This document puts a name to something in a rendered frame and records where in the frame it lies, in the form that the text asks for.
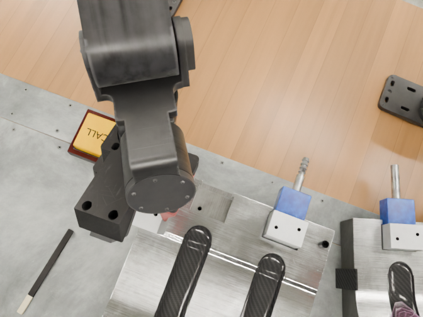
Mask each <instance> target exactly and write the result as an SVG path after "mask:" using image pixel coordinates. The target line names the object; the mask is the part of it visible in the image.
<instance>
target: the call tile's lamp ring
mask: <svg viewBox="0 0 423 317"><path fill-rule="evenodd" d="M88 113H91V114H95V115H96V116H100V117H102V118H105V119H107V120H110V121H113V122H116V121H115V119H114V118H110V117H109V116H105V115H103V114H100V113H97V112H95V111H92V110H90V109H87V111H86V114H85V116H84V118H83V120H82V122H81V124H80V126H79V128H78V130H77V132H76V134H75V136H74V139H73V141H72V143H71V145H70V147H69V149H68V152H70V153H73V154H76V155H78V156H81V157H84V158H86V159H89V160H92V161H94V162H96V161H97V160H98V158H96V157H93V156H91V155H88V154H86V153H82V152H80V151H78V150H74V149H73V148H74V146H73V143H74V141H75V139H76V137H77V135H78V133H79V131H80V129H81V127H82V125H83V123H84V120H85V119H86V116H87V114H88Z"/></svg>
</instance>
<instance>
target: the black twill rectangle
mask: <svg viewBox="0 0 423 317"><path fill-rule="evenodd" d="M336 288H338V289H349V290H355V291H358V270H357V269H336Z"/></svg>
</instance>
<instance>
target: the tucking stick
mask: <svg viewBox="0 0 423 317"><path fill-rule="evenodd" d="M72 234H73V231H72V230H70V229H68V230H67V232H66V233H65V235H64V237H63V238H62V239H61V241H60V243H59V244H58V246H57V248H56V249H55V251H54V253H53V254H52V256H51V257H50V259H49V260H48V262H47V264H46V265H45V267H44V268H43V270H42V272H41V273H40V275H39V276H38V278H37V280H36V281H35V283H34V285H33V286H32V288H31V289H30V291H29V293H28V294H27V295H26V297H25V299H24V300H23V302H22V303H21V305H20V307H19V308H18V310H17V312H18V313H19V314H23V313H24V312H25V310H26V308H27V307H28V305H29V304H30V302H31V300H32V299H33V297H34V295H35V294H36V292H37V291H38V289H39V287H40V286H41V285H42V282H43V281H44V279H45V278H46V276H47V274H48V273H49V271H50V269H51V268H52V266H53V265H54V263H55V261H56V260H57V258H58V257H59V255H60V253H61V252H62V251H63V249H64V247H65V245H66V244H67V242H68V241H69V239H70V237H71V236H72Z"/></svg>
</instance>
